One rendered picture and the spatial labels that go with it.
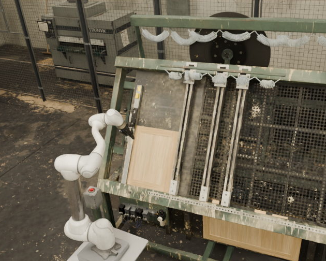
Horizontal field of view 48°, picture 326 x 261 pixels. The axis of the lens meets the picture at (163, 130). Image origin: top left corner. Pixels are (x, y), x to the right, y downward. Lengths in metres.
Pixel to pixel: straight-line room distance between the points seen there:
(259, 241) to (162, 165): 1.15
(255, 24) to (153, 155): 1.50
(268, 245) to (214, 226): 0.52
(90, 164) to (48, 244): 2.01
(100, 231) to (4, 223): 2.23
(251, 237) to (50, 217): 2.43
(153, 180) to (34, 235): 1.78
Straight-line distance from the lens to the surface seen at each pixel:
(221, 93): 3.20
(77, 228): 2.95
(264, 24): 3.44
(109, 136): 3.57
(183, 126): 3.25
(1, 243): 4.70
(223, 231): 3.67
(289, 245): 3.60
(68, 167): 2.64
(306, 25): 3.41
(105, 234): 2.90
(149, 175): 3.41
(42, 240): 4.51
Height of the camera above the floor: 3.07
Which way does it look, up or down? 31 degrees down
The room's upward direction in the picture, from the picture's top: 5 degrees counter-clockwise
